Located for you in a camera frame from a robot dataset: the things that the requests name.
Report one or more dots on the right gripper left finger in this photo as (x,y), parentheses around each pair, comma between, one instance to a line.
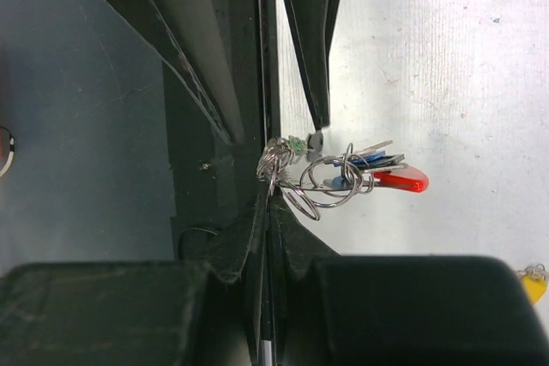
(203,310)

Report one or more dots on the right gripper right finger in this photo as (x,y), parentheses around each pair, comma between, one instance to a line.
(333,309)

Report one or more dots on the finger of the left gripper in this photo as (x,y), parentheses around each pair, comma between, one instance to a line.
(186,36)
(312,25)

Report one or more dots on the red handled metal key organizer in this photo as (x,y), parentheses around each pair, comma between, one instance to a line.
(311,181)

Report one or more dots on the black key tag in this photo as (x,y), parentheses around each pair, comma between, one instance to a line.
(314,144)

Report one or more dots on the yellow tag key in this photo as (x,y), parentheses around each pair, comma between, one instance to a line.
(534,280)

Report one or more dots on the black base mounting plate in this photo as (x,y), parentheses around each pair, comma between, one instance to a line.
(216,189)

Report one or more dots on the blue key tag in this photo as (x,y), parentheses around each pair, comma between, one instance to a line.
(369,166)

